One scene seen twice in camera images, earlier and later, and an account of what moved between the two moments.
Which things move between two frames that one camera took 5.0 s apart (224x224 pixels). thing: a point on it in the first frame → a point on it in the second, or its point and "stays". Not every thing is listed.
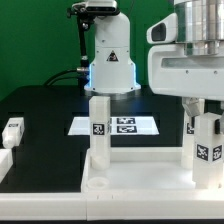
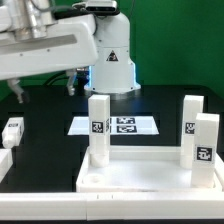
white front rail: [101, 206] stays
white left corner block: [6, 162] stays
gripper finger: [217, 126] → [13, 83]
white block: [100, 131] stays
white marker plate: [118, 126] stays
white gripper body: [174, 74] → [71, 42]
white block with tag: [188, 142] stays
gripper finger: [192, 107] → [70, 80]
